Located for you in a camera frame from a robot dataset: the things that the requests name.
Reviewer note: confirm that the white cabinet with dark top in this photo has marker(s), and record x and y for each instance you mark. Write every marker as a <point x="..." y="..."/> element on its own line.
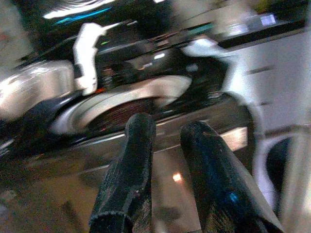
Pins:
<point x="284" y="80"/>

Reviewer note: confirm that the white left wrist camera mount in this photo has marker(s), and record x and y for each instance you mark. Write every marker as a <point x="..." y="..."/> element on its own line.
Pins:
<point x="86" y="58"/>

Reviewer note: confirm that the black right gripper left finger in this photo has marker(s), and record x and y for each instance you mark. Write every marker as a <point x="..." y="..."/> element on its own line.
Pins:
<point x="128" y="170"/>

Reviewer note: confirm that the black front-load washing machine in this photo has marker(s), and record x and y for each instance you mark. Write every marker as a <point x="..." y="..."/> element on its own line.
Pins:
<point x="136" y="60"/>

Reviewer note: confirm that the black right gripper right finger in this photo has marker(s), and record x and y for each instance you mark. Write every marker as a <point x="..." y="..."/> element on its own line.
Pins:
<point x="213" y="174"/>

